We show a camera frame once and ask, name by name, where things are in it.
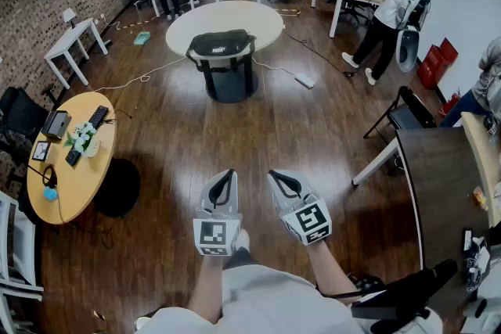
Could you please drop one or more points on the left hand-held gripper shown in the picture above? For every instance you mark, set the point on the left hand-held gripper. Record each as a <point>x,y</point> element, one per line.
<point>217,232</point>

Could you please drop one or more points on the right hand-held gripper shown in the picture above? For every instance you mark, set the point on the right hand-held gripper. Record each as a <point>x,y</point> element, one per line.
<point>309,221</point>

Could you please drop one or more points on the black bag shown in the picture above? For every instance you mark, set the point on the black bag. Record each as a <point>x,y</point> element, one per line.
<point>219,43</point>

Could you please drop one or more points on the person's right forearm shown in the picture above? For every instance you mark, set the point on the person's right forearm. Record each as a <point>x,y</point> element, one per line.
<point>329,270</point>

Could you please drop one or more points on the person's left forearm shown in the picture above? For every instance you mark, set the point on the person's left forearm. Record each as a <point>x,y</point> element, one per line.
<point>207,285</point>

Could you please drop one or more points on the person's white shoe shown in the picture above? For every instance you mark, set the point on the person's white shoe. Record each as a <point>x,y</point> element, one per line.
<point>242,240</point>

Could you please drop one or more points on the white power strip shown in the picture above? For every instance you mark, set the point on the white power strip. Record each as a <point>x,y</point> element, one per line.
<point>304,80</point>

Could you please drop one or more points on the person's grey clothing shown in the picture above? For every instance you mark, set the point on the person's grey clothing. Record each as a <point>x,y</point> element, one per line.
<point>266,305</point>

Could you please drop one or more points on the round wooden table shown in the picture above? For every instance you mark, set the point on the round wooden table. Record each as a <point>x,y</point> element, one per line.
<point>78,184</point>

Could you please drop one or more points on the black folding chair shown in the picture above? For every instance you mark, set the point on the black folding chair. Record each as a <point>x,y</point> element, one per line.
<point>411,115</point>

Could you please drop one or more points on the black keyboard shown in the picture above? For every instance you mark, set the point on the black keyboard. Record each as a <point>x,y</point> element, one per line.
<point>96,117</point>

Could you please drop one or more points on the white flowers in pot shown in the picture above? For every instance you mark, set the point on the white flowers in pot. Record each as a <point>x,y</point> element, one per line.
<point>83,137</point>

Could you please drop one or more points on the dark brown table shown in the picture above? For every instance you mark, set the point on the dark brown table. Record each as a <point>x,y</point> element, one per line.
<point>442,184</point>

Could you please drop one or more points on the blue cloth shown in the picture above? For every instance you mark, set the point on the blue cloth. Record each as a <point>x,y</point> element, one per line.
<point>50,194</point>

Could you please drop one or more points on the green dustpan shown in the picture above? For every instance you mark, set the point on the green dustpan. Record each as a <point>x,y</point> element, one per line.
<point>142,38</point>

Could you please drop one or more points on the grey box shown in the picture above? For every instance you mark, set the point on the grey box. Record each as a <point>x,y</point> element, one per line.
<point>56,123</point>

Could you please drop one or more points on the round white table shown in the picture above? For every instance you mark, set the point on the round white table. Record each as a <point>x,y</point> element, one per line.
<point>227,17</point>

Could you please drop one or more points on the red fire extinguisher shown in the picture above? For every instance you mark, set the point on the red fire extinguisher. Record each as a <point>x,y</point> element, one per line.
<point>451,101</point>

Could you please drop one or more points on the white moulded chair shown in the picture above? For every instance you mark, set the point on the white moulded chair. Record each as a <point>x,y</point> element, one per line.
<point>407,49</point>

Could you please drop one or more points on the red bags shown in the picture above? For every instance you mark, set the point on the red bags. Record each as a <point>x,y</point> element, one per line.
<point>432,64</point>

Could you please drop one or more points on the light wooden counter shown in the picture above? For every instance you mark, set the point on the light wooden counter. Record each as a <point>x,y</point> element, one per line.
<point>479,152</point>

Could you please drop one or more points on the white shelf unit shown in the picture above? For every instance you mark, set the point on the white shelf unit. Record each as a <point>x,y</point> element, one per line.
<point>17,246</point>

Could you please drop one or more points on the black armchair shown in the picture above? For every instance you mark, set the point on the black armchair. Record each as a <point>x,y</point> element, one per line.
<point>21,111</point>

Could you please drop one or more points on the small white table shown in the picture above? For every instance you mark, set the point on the small white table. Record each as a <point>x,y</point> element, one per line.
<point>68,43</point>

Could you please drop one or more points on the white table lamp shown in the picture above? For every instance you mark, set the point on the white table lamp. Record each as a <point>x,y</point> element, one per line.
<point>69,15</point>

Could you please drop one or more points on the small picture frame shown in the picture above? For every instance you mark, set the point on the small picture frame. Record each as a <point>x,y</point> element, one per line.
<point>40,151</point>

